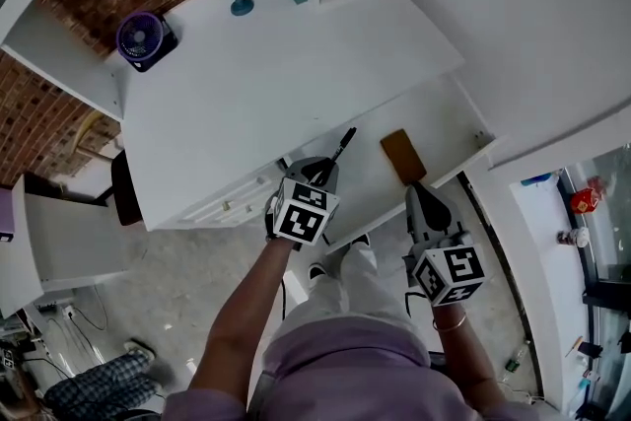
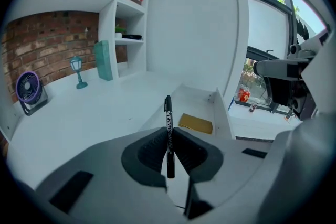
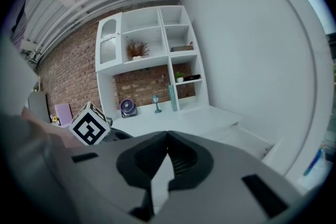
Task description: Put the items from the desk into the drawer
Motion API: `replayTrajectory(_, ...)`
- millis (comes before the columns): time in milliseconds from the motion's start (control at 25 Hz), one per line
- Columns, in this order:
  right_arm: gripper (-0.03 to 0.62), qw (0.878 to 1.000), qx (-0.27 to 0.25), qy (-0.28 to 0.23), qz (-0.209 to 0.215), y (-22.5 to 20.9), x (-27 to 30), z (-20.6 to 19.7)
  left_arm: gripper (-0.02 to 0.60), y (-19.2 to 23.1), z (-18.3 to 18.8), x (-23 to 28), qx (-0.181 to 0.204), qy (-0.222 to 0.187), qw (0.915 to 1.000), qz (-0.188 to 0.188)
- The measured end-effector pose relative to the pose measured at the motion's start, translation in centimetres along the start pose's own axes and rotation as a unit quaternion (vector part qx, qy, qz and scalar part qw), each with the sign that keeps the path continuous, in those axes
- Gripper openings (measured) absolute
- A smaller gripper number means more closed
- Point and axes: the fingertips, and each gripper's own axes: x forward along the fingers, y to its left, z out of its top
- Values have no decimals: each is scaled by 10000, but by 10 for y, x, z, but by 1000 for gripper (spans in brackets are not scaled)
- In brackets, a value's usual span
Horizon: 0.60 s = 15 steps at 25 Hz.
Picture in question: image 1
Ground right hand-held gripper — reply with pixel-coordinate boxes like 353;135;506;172
403;181;487;308

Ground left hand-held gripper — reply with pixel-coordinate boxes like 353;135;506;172
264;156;342;252

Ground black pen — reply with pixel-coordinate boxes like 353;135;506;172
318;126;359;186

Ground large white drawer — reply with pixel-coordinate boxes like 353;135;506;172
275;72;497;248

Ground person's left forearm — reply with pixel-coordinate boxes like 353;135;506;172
188;236;298;394

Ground person's right forearm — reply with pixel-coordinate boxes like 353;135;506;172
432;303;497;399

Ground white desk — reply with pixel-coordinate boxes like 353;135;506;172
117;0;467;234

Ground purple desk fan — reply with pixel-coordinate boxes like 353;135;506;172
115;10;180;75

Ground brown leather case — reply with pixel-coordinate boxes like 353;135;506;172
379;127;429;188

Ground person's light trousers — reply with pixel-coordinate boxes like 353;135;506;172
268;241;421;352

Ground small jar white lid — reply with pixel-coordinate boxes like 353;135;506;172
556;226;591;249

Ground red packet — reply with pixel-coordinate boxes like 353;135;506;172
569;185;604;215

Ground green bottle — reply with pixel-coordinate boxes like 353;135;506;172
504;343;532;374

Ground person's purple shirt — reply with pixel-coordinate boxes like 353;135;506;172
162;323;539;421

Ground wooden chair dark seat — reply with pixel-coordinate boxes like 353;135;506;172
72;109;145;229

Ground white side table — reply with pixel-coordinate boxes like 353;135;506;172
0;172;130;319

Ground white hutch shelf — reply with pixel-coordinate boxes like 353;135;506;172
0;0;411;122

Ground purple box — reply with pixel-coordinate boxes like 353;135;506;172
0;187;14;244

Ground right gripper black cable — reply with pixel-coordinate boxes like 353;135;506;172
403;291;426;317

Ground gold bracelet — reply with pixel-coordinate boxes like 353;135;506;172
432;312;468;334

